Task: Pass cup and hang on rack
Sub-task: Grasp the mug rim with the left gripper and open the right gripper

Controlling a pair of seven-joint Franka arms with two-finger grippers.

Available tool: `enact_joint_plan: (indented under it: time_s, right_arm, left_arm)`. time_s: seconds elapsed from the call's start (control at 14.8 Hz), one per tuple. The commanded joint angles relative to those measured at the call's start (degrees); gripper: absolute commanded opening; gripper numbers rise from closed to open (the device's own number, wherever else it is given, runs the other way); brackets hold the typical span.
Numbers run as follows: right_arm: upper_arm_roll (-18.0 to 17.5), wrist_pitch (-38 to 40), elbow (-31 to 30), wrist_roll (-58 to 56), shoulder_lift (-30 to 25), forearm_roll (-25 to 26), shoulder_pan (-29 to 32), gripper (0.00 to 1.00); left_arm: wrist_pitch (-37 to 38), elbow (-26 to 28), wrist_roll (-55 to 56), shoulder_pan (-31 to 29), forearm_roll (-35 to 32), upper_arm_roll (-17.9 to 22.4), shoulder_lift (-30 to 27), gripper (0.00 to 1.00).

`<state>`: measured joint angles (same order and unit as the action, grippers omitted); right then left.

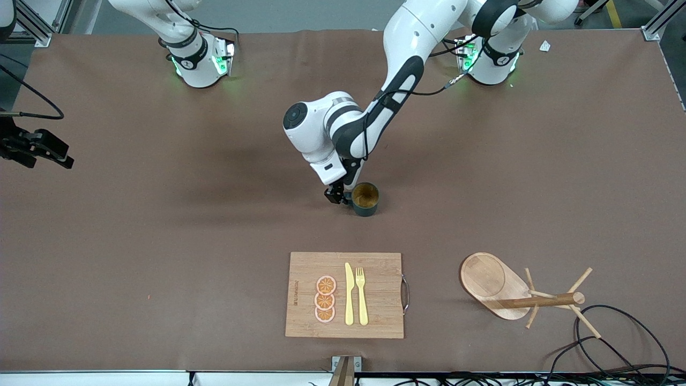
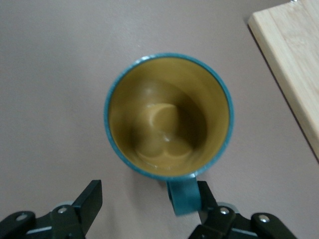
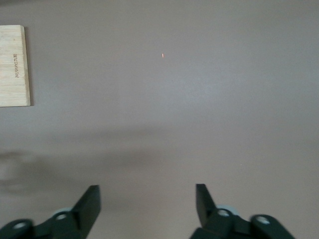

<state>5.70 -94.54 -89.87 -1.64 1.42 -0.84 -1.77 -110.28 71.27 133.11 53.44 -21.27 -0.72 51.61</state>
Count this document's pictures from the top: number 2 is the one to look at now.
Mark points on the teal mug with yellow inside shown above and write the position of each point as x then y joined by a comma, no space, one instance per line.
169,112

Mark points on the bamboo cutting board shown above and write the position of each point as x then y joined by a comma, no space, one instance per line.
296,62

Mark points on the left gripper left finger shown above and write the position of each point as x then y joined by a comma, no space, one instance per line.
62,221

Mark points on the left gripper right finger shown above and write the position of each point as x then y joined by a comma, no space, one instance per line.
229,224

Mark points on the brown table cover sheet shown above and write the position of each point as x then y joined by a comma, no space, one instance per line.
49,74

